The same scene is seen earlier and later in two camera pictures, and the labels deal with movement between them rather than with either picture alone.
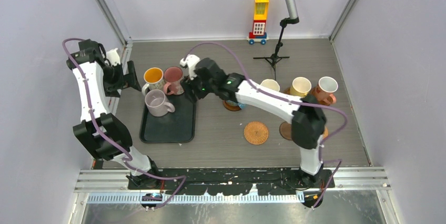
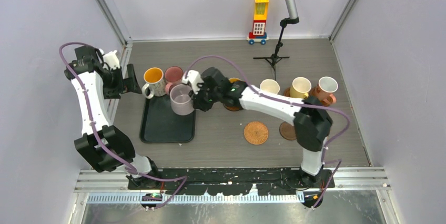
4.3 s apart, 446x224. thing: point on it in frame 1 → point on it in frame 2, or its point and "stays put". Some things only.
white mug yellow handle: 301,87 stays put
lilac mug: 155,101 → 181,102
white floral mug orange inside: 153,78 stays put
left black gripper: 126,81 stays put
